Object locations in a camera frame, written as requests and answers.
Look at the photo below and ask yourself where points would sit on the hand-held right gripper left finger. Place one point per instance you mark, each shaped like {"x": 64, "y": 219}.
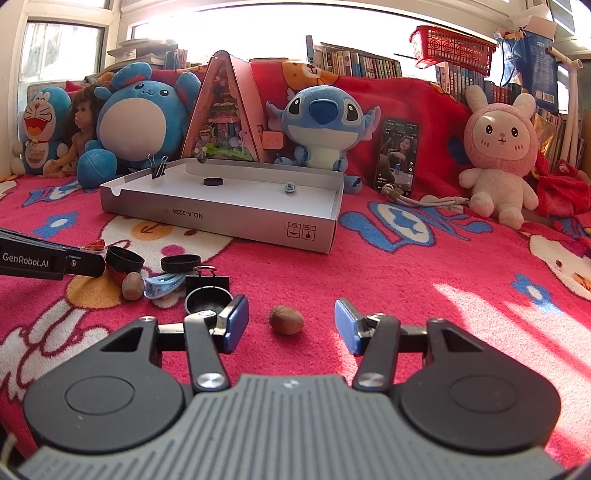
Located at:
{"x": 235, "y": 323}

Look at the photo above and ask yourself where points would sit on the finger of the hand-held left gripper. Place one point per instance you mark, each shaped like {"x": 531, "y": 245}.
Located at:
{"x": 85, "y": 265}

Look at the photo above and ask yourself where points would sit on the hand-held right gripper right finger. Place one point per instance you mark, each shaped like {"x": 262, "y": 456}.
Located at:
{"x": 346, "y": 323}

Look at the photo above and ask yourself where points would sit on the shiny black cap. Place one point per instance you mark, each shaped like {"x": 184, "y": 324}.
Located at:
{"x": 124, "y": 261}

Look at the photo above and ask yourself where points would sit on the brown nut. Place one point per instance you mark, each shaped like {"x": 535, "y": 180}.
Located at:
{"x": 286, "y": 321}
{"x": 133, "y": 286}

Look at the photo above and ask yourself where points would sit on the light blue hair clip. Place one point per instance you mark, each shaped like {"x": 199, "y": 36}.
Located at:
{"x": 161, "y": 284}

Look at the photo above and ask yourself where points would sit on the shallow cardboard box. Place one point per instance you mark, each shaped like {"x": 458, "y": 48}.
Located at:
{"x": 231, "y": 221}

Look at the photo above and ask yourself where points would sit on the pink cartoon-print blanket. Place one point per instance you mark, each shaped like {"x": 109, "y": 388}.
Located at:
{"x": 415, "y": 286}

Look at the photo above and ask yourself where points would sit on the blue cat robot plush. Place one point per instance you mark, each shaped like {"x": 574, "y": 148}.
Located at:
{"x": 44, "y": 124}

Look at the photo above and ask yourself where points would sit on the brown-haired doll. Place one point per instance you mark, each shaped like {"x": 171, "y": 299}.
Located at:
{"x": 83, "y": 120}

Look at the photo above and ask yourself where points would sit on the round blue mouse plush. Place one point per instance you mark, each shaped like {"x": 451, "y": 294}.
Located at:
{"x": 134, "y": 124}

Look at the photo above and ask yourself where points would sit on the smartphone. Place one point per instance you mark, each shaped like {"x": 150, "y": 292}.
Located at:
{"x": 396, "y": 157}

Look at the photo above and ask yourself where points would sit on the small pink box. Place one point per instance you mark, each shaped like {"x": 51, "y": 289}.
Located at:
{"x": 272, "y": 140}

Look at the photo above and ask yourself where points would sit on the triangular miniature house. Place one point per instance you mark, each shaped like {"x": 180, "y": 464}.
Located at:
{"x": 221, "y": 120}

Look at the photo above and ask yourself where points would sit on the blue alien plush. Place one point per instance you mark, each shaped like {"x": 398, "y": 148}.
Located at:
{"x": 318, "y": 115}

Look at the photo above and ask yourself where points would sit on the window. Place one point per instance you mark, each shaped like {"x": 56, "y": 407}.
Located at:
{"x": 60, "y": 50}

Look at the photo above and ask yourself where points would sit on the stack of papers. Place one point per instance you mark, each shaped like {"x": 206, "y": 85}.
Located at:
{"x": 138, "y": 50}

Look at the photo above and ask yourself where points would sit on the pink bunny plush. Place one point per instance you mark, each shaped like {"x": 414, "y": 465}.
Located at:
{"x": 501, "y": 134}

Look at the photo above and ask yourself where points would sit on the red cloth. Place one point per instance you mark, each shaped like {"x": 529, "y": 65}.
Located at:
{"x": 561, "y": 189}

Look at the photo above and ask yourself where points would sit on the row of dark books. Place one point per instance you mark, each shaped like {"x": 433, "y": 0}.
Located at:
{"x": 455, "y": 81}

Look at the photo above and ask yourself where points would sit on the leaning books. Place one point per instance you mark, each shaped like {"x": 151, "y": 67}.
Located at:
{"x": 549, "y": 134}

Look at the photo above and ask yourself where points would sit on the red plastic basket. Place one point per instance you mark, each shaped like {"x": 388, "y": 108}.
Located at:
{"x": 452, "y": 46}

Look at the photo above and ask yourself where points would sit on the white pipes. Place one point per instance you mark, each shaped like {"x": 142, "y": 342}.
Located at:
{"x": 572, "y": 115}

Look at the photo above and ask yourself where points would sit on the blue bag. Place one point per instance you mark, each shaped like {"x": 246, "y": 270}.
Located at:
{"x": 531, "y": 69}

